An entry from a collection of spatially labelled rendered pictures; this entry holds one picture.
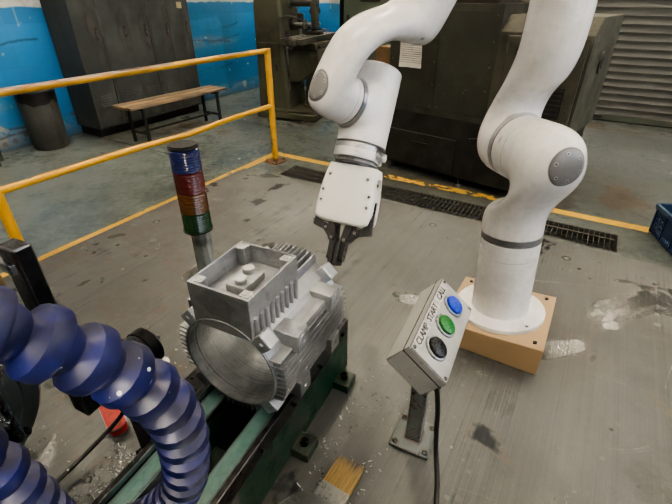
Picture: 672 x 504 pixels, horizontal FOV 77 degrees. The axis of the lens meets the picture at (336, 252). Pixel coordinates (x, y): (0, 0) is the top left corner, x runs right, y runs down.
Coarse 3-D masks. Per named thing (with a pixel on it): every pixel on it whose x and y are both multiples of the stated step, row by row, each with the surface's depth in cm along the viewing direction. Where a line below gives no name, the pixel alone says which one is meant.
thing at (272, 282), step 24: (216, 264) 61; (240, 264) 65; (264, 264) 65; (288, 264) 60; (192, 288) 56; (216, 288) 60; (240, 288) 58; (264, 288) 55; (288, 288) 62; (216, 312) 56; (240, 312) 54; (264, 312) 57; (240, 336) 57
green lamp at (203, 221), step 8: (184, 216) 89; (192, 216) 88; (200, 216) 89; (208, 216) 91; (184, 224) 90; (192, 224) 89; (200, 224) 90; (208, 224) 91; (192, 232) 90; (200, 232) 91
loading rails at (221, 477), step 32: (320, 384) 77; (352, 384) 84; (224, 416) 69; (256, 416) 65; (288, 416) 67; (224, 448) 71; (256, 448) 59; (288, 448) 70; (128, 480) 57; (160, 480) 58; (224, 480) 56; (256, 480) 62
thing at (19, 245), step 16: (16, 240) 44; (16, 256) 43; (32, 256) 44; (16, 272) 44; (32, 272) 45; (16, 288) 46; (32, 288) 45; (48, 288) 47; (32, 304) 46; (80, 400) 54
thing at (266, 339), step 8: (328, 264) 70; (320, 272) 69; (328, 272) 69; (336, 272) 70; (328, 280) 69; (184, 312) 60; (192, 312) 60; (192, 320) 60; (264, 328) 57; (336, 328) 76; (256, 336) 56; (264, 336) 55; (272, 336) 56; (256, 344) 56; (264, 344) 55; (272, 344) 56; (264, 352) 56; (200, 376) 67; (272, 400) 62; (264, 408) 63; (272, 408) 62
